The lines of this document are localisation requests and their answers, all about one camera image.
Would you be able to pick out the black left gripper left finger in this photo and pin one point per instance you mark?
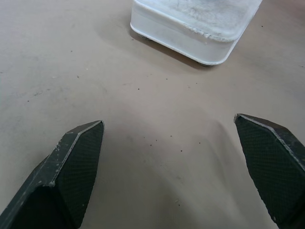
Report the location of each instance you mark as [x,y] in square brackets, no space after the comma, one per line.
[71,171]

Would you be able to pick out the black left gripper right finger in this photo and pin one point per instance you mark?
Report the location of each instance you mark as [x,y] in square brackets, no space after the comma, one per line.
[269,162]

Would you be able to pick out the translucent white plastic container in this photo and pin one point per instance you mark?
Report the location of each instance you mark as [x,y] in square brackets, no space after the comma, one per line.
[188,31]

